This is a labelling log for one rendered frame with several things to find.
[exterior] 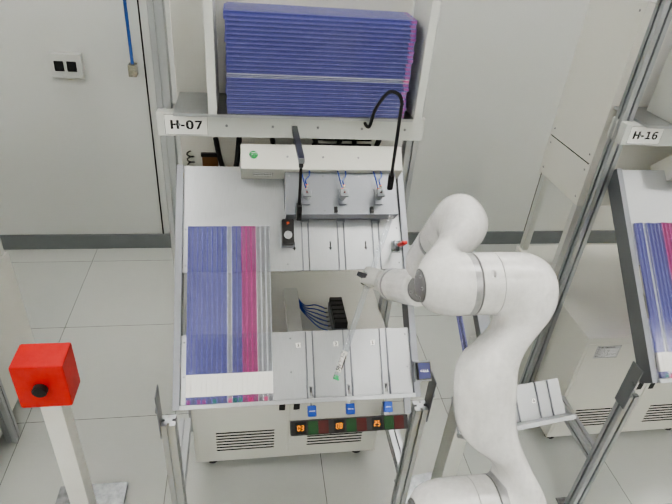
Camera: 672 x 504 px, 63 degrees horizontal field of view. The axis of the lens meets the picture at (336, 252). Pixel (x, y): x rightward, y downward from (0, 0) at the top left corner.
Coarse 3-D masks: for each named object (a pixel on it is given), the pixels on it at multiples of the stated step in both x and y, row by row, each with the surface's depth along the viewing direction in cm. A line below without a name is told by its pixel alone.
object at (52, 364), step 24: (24, 360) 151; (48, 360) 151; (72, 360) 159; (24, 384) 152; (48, 384) 153; (72, 384) 158; (48, 408) 160; (48, 432) 166; (72, 432) 170; (72, 456) 173; (72, 480) 179
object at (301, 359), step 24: (288, 336) 158; (312, 336) 159; (336, 336) 160; (360, 336) 161; (384, 336) 162; (408, 336) 163; (288, 360) 156; (312, 360) 157; (336, 360) 158; (360, 360) 159; (384, 360) 161; (408, 360) 162; (288, 384) 155; (312, 384) 156; (336, 384) 157; (360, 384) 158; (384, 384) 159; (408, 384) 160
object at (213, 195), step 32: (192, 192) 164; (224, 192) 165; (256, 192) 167; (192, 224) 161; (224, 224) 163; (256, 224) 164; (320, 224) 167; (352, 224) 169; (384, 224) 171; (288, 256) 164; (320, 256) 165; (352, 256) 167; (384, 256) 168
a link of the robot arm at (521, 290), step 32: (480, 256) 85; (512, 256) 85; (512, 288) 83; (544, 288) 84; (512, 320) 85; (544, 320) 84; (480, 352) 86; (512, 352) 84; (480, 384) 85; (512, 384) 85; (480, 416) 85; (512, 416) 86; (480, 448) 87; (512, 448) 86; (512, 480) 88
